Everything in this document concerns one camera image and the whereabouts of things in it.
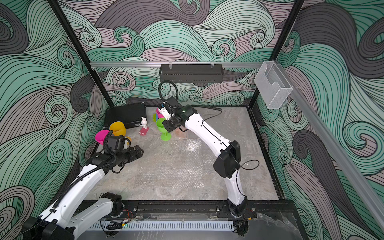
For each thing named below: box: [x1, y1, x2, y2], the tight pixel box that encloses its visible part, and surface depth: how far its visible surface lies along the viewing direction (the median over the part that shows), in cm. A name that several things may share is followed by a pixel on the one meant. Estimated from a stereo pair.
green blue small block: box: [152, 113, 157, 122], surface depth 113 cm
